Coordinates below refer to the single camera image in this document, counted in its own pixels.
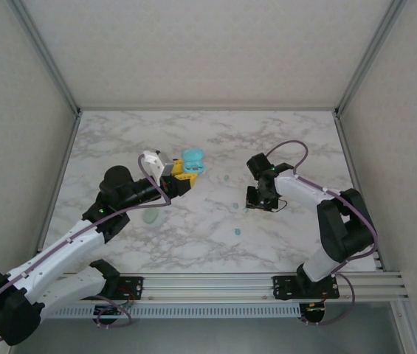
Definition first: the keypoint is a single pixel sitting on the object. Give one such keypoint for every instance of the blue earbud charging case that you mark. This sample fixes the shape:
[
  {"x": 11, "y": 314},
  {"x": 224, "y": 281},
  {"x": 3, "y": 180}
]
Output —
[{"x": 193, "y": 155}]

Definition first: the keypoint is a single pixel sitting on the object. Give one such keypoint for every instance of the aluminium frame side rail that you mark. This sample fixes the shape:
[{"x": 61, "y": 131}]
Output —
[
  {"x": 355, "y": 173},
  {"x": 60, "y": 173}
]

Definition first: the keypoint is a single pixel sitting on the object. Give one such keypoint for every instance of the aluminium frame post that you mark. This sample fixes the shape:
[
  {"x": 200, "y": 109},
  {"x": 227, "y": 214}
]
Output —
[
  {"x": 47, "y": 55},
  {"x": 367, "y": 55}
]

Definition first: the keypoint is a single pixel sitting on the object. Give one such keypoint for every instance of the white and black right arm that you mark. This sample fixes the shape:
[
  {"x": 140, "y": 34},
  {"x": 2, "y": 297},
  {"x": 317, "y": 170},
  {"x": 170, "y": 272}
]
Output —
[{"x": 304, "y": 188}]

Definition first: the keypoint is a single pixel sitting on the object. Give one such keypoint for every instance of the aluminium frame cross bar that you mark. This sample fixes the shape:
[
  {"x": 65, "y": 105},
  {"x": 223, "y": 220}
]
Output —
[{"x": 208, "y": 108}]

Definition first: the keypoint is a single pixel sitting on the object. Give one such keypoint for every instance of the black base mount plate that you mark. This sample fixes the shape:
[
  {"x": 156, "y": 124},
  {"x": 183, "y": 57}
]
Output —
[
  {"x": 134, "y": 285},
  {"x": 285, "y": 287}
]

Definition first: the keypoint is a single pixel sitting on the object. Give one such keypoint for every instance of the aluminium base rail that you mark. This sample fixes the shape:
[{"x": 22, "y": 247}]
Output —
[{"x": 208, "y": 287}]

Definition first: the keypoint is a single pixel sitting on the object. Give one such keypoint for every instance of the pale green earbud charging case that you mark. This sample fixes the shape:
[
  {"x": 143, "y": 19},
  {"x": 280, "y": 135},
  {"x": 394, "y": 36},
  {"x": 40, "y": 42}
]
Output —
[{"x": 151, "y": 218}]

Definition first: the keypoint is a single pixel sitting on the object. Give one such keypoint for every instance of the base circuit board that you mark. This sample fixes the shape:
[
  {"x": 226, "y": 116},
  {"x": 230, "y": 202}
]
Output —
[
  {"x": 112, "y": 311},
  {"x": 315, "y": 309}
]

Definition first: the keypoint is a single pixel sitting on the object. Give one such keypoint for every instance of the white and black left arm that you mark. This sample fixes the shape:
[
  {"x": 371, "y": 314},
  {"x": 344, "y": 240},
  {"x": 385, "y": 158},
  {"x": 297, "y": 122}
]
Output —
[{"x": 64, "y": 250}]

